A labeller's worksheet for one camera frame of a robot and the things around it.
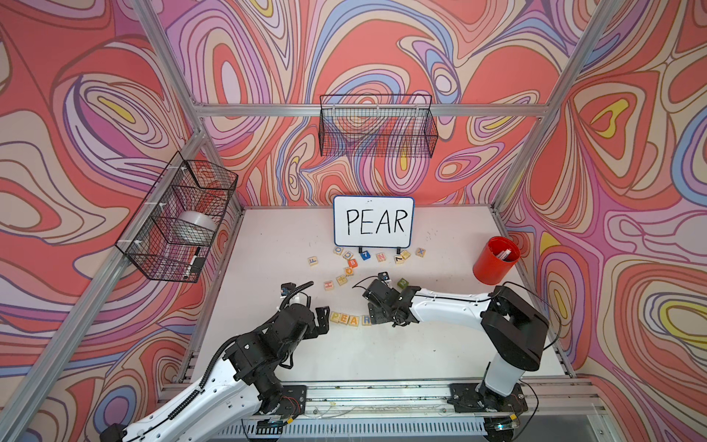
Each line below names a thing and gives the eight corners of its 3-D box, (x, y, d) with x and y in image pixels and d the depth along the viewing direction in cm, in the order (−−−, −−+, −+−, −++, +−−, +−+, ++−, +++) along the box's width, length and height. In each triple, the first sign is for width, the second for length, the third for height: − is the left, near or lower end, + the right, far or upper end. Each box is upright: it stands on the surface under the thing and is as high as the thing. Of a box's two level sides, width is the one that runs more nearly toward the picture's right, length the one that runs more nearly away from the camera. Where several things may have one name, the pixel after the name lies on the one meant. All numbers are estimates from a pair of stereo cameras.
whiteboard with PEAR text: (335, 252, 106) (332, 222, 92) (337, 227, 115) (334, 195, 101) (410, 252, 106) (418, 221, 92) (406, 227, 115) (413, 195, 101)
